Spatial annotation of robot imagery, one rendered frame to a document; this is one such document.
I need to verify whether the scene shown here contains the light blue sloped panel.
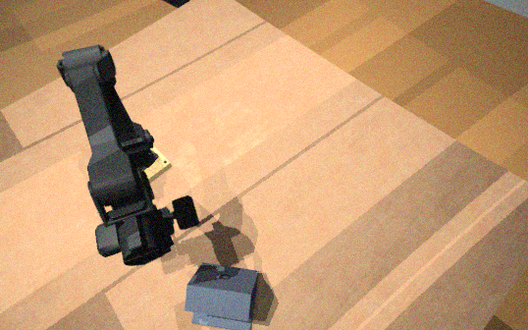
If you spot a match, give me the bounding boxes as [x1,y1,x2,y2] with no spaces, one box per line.
[184,262,259,330]

